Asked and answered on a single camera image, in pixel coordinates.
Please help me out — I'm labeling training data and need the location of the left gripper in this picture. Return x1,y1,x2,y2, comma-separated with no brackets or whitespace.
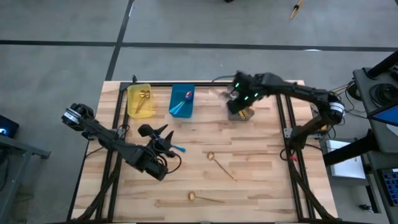
148,124,175,159

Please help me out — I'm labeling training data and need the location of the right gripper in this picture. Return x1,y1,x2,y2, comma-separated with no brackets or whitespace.
228,72,265,114

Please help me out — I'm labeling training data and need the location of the grey plastic bin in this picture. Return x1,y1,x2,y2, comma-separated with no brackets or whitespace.
226,84,256,122

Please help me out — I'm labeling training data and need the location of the yellow translucent plastic bin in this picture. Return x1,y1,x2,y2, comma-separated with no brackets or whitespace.
126,82,155,119

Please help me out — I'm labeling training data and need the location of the blue plastic bin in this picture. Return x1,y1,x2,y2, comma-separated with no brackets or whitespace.
168,83,195,119

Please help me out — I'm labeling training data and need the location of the yellow black stick tool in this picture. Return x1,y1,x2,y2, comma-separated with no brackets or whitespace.
290,0,305,20

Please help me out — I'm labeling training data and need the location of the black stand beam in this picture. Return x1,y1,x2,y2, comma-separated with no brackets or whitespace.
322,129,383,166

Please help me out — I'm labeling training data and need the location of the grey equipment cart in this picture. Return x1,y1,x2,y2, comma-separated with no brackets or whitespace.
353,49,398,224

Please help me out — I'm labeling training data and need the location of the white box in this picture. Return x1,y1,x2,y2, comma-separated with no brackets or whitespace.
325,139,367,180

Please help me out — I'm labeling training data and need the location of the grey side table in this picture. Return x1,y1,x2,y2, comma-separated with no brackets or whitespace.
0,133,52,224

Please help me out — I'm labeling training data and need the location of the blue laptop screen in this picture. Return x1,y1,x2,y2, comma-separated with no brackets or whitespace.
368,105,398,127

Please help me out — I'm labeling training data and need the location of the black device blue light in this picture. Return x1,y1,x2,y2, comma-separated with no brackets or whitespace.
0,114,20,139

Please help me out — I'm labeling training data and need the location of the black keypad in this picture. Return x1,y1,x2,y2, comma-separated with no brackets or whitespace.
379,169,398,203

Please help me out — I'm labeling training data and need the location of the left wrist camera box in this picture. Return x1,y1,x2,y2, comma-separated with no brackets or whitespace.
137,124,154,138

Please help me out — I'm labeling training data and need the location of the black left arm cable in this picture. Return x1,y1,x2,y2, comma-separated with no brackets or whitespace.
160,151,183,174

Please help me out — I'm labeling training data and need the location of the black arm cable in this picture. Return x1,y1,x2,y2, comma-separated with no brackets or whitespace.
211,74,237,82
160,151,183,174

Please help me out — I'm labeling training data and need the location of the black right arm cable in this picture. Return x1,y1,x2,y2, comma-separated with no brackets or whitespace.
211,74,237,82

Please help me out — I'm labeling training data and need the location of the black aluminium table frame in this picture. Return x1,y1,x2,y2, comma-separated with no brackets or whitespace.
67,80,340,224

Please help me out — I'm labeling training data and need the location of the coiled black cable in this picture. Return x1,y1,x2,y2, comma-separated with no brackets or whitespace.
369,83,398,109

